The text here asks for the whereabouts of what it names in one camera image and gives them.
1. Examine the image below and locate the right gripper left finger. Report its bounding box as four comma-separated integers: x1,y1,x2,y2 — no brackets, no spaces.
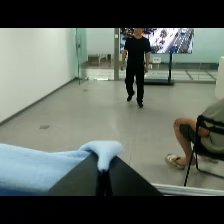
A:
47,152,105,197

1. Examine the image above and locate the silver frame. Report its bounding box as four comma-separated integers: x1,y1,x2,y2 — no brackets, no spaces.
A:
151,182,224,197

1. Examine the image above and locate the light blue garment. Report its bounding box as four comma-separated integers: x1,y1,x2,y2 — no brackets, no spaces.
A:
0,140,124,197

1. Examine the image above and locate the person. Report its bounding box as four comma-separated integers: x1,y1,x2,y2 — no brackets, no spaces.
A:
164,97,224,171
120,27,152,109

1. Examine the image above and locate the black chair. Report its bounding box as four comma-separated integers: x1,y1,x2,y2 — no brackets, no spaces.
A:
183,114,224,187

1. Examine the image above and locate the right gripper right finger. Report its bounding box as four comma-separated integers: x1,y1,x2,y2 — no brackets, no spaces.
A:
103,155,164,197

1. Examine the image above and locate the screen on black stand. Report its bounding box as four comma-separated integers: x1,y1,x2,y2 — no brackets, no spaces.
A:
119,27,195,86

